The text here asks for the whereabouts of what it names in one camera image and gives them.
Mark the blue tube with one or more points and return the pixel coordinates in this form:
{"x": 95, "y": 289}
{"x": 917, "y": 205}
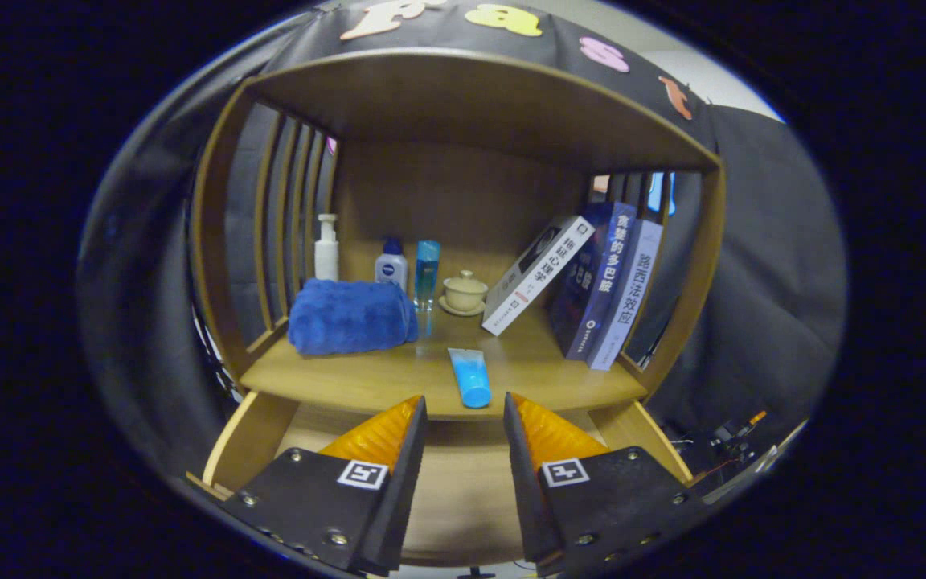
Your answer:
{"x": 471, "y": 378}

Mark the beige lidded teacup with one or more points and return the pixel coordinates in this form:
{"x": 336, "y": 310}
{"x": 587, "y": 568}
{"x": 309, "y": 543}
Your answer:
{"x": 464, "y": 293}

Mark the blue rolled towel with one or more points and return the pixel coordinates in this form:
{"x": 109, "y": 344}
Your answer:
{"x": 350, "y": 318}

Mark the wooden countertop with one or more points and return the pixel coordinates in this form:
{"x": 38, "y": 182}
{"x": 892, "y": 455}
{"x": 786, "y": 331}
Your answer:
{"x": 399, "y": 374}

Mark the white lotion bottle blue cap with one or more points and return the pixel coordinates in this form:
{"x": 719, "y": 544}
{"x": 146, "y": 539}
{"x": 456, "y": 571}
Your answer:
{"x": 391, "y": 269}

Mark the dark blue book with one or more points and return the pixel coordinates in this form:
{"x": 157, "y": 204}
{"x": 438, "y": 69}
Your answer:
{"x": 600, "y": 281}

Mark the wooden cabinet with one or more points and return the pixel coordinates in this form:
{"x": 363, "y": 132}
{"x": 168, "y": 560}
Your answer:
{"x": 463, "y": 193}

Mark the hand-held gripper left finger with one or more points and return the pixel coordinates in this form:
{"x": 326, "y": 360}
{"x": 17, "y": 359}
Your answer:
{"x": 318, "y": 503}

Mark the orange and black tool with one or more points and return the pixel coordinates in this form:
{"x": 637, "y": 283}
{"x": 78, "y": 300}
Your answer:
{"x": 740, "y": 438}

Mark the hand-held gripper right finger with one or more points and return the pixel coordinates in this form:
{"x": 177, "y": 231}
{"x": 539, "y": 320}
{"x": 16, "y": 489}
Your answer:
{"x": 616, "y": 503}

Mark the wooden drawer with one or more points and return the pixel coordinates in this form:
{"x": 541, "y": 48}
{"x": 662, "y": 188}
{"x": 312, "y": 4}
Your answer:
{"x": 463, "y": 498}

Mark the white book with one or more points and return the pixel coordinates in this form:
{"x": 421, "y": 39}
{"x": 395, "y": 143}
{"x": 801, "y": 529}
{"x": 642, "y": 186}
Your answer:
{"x": 531, "y": 277}

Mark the lavender book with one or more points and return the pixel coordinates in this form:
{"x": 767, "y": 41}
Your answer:
{"x": 628, "y": 305}

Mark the clear blue bottle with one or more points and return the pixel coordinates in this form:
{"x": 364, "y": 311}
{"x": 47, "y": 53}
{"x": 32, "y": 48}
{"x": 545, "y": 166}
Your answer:
{"x": 428, "y": 273}

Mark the white pump bottle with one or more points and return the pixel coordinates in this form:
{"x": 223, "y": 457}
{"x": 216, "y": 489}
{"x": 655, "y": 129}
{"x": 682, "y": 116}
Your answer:
{"x": 326, "y": 261}

